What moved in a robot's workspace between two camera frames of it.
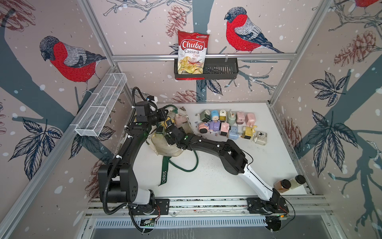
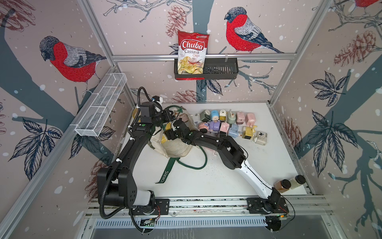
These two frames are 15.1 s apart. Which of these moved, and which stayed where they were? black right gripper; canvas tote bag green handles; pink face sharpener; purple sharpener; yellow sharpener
Moved: black right gripper; canvas tote bag green handles
Stayed: purple sharpener; pink face sharpener; yellow sharpener
